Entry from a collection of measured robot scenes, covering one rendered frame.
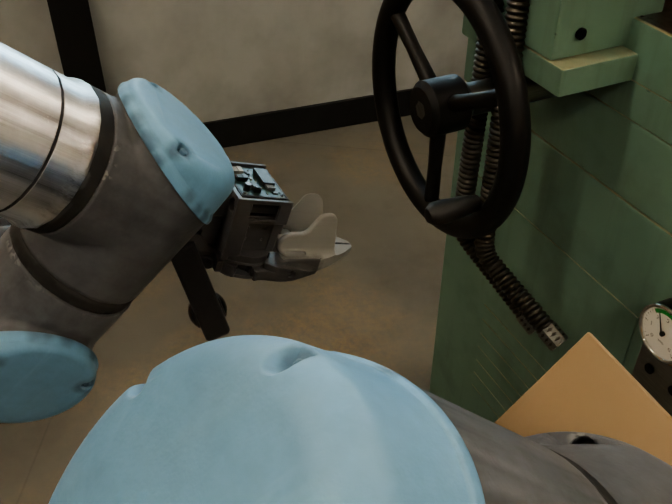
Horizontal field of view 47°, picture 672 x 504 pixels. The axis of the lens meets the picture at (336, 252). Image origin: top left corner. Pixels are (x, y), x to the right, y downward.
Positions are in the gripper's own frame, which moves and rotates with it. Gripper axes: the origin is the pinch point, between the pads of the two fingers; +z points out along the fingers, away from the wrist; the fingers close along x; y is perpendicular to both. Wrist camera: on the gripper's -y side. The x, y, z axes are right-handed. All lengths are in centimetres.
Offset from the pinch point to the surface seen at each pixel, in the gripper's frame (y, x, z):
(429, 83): 16.5, 6.9, 8.6
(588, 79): 22.3, -1.4, 20.5
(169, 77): -39, 146, 31
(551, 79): 21.2, 0.0, 17.2
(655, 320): 4.6, -17.6, 26.8
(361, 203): -49, 100, 75
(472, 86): 17.0, 6.6, 13.8
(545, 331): -5.2, -7.1, 26.5
